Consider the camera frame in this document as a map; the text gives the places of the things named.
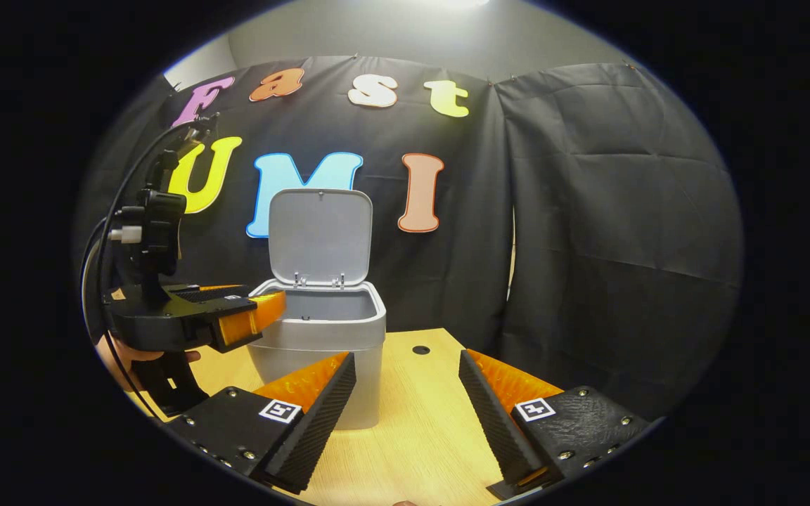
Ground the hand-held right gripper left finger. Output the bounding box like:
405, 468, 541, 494
165, 351, 358, 495

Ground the wooden desktop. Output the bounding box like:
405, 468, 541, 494
124, 328, 567, 506

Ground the white desktop garbage bin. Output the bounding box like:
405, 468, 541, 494
247, 188, 387, 431

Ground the black backdrop cloth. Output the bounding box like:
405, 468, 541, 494
71, 55, 745, 422

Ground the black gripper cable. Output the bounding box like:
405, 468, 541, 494
80, 119, 216, 422

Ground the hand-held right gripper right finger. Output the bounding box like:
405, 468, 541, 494
458, 349, 662, 498

